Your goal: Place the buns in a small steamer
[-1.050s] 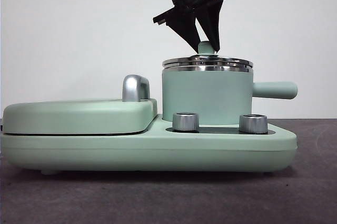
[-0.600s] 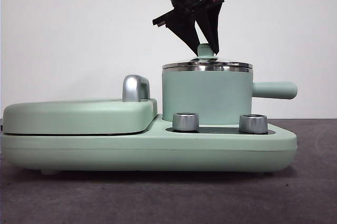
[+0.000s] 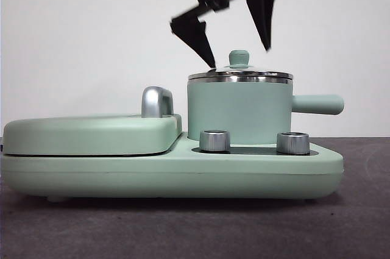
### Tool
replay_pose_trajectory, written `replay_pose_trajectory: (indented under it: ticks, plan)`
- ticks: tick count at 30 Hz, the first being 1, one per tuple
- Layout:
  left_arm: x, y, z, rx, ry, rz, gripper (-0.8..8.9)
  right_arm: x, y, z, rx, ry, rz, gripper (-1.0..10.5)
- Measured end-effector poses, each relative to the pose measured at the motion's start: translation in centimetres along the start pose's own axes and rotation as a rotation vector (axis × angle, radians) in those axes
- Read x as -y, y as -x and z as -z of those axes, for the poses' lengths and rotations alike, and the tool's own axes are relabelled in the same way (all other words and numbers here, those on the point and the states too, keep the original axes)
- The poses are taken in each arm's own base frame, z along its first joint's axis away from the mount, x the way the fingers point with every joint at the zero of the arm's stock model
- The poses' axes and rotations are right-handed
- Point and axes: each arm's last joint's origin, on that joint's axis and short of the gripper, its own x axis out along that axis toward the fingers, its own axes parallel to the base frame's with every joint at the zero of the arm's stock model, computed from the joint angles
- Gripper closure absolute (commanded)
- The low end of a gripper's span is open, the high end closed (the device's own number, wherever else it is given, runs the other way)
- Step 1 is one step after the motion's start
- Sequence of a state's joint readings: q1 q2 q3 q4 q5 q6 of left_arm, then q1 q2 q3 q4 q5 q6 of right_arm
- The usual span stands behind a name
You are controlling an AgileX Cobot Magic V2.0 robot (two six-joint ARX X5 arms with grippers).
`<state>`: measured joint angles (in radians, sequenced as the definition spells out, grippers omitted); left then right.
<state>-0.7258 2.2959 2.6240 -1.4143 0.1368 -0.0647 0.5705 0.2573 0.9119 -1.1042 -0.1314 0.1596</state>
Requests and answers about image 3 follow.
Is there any glass pot lid green knob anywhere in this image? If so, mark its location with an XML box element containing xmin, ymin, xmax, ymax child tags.
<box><xmin>187</xmin><ymin>50</ymin><xmax>293</xmax><ymax>80</ymax></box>

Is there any silver control knob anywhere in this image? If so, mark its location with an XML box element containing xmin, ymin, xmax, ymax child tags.
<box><xmin>276</xmin><ymin>132</ymin><xmax>311</xmax><ymax>155</ymax></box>
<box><xmin>199</xmin><ymin>130</ymin><xmax>232</xmax><ymax>152</ymax></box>

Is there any mint green breakfast machine base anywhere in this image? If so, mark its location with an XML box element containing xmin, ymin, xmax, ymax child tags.
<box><xmin>0</xmin><ymin>132</ymin><xmax>345</xmax><ymax>204</ymax></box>

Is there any mint green griddle lid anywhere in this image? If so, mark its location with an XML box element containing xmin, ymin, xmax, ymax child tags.
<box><xmin>2</xmin><ymin>113</ymin><xmax>183</xmax><ymax>155</ymax></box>

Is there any silver griddle lid handle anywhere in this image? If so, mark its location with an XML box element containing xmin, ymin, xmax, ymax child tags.
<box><xmin>141</xmin><ymin>87</ymin><xmax>174</xmax><ymax>119</ymax></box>

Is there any mint green pot with handle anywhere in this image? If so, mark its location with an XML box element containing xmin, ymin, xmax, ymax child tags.
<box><xmin>186</xmin><ymin>77</ymin><xmax>345</xmax><ymax>146</ymax></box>

